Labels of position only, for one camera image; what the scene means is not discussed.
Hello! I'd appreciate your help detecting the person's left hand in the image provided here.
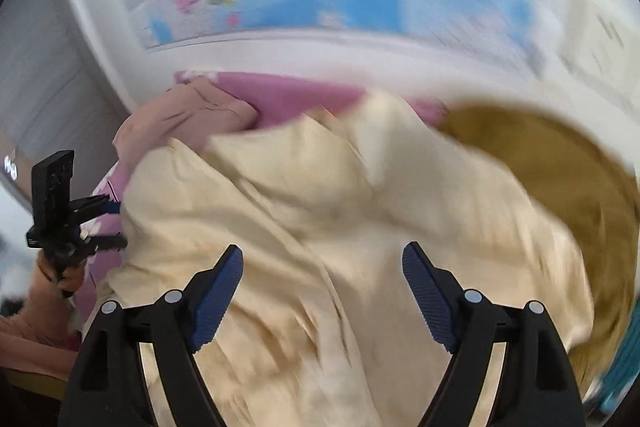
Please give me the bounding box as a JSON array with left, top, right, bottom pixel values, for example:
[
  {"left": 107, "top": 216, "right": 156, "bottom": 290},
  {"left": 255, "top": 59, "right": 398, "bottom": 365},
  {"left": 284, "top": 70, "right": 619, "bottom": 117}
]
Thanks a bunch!
[{"left": 36, "top": 252, "right": 86, "bottom": 300}]

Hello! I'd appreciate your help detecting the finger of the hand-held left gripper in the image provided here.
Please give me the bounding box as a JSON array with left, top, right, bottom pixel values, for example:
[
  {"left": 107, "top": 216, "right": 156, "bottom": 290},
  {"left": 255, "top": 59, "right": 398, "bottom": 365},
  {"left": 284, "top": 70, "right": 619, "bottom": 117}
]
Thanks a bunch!
[
  {"left": 80, "top": 233, "right": 128, "bottom": 255},
  {"left": 72, "top": 195, "right": 122, "bottom": 223}
]

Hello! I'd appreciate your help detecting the pink blanket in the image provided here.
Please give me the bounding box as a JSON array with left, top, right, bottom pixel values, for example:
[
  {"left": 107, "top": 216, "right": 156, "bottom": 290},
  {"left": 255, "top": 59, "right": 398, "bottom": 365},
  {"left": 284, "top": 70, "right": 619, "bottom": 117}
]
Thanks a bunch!
[{"left": 75, "top": 72, "right": 451, "bottom": 323}]

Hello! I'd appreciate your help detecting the person's left forearm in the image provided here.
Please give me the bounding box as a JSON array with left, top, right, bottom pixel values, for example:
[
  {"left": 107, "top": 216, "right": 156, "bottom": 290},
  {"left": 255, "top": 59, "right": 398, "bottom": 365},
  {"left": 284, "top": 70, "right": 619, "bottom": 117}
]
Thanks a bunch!
[{"left": 0, "top": 279, "right": 83, "bottom": 380}]

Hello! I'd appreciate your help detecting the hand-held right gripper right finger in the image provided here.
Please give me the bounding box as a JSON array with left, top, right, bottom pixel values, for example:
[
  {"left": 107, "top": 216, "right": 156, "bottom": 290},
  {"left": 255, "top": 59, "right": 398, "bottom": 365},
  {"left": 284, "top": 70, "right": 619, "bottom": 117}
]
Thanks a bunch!
[{"left": 402, "top": 242, "right": 586, "bottom": 427}]

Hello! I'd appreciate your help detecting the peach garment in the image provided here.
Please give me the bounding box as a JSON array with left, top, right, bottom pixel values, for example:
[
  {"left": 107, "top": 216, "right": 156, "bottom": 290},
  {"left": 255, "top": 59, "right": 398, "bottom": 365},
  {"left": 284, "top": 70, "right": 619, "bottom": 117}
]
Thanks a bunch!
[{"left": 112, "top": 77, "right": 258, "bottom": 188}]

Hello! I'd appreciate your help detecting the large cream cloth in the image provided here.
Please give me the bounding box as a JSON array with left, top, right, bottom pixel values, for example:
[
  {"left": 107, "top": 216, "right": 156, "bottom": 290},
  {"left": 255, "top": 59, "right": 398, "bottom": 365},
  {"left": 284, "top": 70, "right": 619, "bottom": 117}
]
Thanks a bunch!
[{"left": 92, "top": 89, "right": 596, "bottom": 427}]

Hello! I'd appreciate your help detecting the grey door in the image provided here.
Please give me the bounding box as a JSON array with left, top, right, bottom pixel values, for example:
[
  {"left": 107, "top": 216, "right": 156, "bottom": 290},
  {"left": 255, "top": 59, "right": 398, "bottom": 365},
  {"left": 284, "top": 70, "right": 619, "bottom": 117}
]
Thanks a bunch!
[{"left": 0, "top": 0, "right": 137, "bottom": 210}]

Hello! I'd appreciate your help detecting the white wall socket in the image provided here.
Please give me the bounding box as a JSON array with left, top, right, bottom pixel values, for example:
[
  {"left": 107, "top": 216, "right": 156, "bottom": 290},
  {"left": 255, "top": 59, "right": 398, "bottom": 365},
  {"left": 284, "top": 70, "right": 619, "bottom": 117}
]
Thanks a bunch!
[{"left": 561, "top": 0, "right": 640, "bottom": 84}]

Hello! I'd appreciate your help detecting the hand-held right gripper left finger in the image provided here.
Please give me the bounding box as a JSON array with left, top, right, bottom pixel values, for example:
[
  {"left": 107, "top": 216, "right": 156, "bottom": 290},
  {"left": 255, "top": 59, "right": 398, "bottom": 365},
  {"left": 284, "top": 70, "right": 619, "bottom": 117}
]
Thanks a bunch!
[{"left": 59, "top": 244, "right": 244, "bottom": 427}]

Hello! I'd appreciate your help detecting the teal plastic basket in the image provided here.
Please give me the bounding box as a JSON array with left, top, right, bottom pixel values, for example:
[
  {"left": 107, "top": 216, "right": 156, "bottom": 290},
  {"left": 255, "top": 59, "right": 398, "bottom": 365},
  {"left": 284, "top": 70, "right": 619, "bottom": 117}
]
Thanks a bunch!
[{"left": 599, "top": 347, "right": 640, "bottom": 414}]

